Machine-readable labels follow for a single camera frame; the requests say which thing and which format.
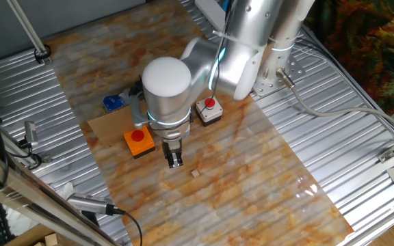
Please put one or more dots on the colourful patterned cloth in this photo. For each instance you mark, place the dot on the colourful patterned cloth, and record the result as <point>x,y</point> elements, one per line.
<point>371,41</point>

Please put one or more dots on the thin metal rod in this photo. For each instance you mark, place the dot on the thin metal rod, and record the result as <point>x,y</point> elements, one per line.
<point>26,24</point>

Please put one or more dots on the aluminium frame bar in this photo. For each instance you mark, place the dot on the aluminium frame bar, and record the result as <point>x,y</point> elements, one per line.
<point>12,191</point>

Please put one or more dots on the long grey camera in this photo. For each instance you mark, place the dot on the long grey camera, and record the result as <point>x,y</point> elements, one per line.
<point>87,203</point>

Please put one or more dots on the white crumpled cloth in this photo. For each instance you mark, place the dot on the white crumpled cloth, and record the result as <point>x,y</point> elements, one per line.
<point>20,222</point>

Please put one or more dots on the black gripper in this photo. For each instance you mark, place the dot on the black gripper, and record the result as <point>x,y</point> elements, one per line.
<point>172,146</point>

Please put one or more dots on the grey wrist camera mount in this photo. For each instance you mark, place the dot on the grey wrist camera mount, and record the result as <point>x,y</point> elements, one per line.
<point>136,112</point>

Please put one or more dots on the light wooden block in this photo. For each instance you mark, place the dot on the light wooden block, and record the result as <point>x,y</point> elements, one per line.
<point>51,240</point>

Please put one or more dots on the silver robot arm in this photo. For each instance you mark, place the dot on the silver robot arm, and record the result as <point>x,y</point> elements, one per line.
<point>166,89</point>

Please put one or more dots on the orange box red button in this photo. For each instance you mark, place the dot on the orange box red button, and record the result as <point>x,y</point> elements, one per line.
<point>139,145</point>

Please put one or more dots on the tan wooden board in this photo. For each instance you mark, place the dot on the tan wooden board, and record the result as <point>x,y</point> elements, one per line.
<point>26,237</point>

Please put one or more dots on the blue tissue pack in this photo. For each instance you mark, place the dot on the blue tissue pack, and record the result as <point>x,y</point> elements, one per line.
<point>113,102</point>

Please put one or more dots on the white power strip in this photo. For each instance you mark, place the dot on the white power strip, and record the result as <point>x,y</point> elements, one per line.
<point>210,10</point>

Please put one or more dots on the white black box red button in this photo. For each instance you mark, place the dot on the white black box red button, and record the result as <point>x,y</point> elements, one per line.
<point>210,114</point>

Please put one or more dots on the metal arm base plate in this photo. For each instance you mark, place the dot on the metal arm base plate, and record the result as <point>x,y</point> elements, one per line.
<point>286,78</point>

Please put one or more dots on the marble pattern mat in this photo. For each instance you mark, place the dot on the marble pattern mat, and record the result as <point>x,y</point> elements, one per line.
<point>234,191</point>

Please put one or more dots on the small grey camera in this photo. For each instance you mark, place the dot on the small grey camera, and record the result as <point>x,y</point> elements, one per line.
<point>31,131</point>

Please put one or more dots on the small wooden cube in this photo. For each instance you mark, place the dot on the small wooden cube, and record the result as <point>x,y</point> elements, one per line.
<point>195,173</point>

